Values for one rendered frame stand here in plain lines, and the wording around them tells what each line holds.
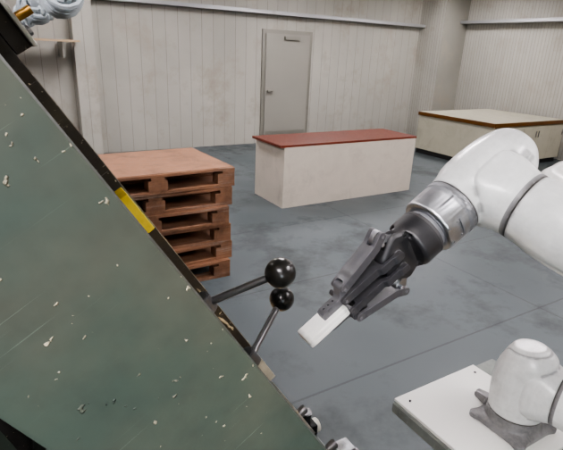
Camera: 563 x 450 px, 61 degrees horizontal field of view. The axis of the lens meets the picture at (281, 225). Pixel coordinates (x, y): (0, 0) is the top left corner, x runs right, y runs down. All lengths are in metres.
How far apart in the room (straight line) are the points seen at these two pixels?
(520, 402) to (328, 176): 4.78
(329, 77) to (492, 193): 10.00
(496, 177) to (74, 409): 0.60
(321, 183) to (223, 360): 5.73
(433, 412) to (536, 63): 10.05
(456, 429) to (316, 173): 4.63
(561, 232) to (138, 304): 0.55
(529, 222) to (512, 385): 0.90
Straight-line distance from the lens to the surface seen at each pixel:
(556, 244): 0.70
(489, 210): 0.72
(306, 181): 5.86
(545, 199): 0.71
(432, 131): 9.70
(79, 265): 0.24
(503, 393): 1.58
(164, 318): 0.27
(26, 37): 0.94
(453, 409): 1.69
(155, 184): 3.56
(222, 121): 9.48
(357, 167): 6.30
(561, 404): 1.53
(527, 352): 1.53
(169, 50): 9.03
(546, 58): 11.20
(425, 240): 0.68
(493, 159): 0.74
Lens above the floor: 1.79
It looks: 20 degrees down
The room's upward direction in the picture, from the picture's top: 3 degrees clockwise
